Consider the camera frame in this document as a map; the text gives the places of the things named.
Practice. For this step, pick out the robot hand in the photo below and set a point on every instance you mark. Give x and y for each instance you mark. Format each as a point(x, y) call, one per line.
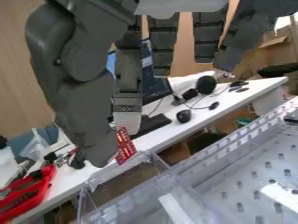
point(85, 83)

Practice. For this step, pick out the red circuit board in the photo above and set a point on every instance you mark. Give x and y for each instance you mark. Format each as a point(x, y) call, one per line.
point(126, 148)

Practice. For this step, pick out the monitor screen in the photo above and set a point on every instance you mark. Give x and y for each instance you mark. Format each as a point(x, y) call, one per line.
point(156, 87)

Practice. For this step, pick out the black keyboard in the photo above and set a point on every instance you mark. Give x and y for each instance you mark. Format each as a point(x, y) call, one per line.
point(154, 122)

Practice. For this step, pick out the clear plastic bag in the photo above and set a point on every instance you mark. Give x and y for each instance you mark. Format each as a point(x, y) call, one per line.
point(35, 148)

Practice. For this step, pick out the black mouse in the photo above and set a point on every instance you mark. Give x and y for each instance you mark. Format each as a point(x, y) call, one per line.
point(184, 116)

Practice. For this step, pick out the white desk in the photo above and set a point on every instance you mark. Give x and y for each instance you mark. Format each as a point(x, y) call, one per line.
point(178, 131)

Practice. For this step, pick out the black round headset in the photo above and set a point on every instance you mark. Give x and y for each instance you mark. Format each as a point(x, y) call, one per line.
point(207, 84)

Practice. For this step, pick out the red tray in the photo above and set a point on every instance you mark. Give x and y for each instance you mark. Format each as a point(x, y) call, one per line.
point(22, 193)

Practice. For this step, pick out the brown cardboard box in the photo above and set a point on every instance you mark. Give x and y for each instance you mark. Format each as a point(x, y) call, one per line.
point(278, 50)

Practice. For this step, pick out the clear box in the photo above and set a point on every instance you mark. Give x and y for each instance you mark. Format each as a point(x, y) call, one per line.
point(248, 173)

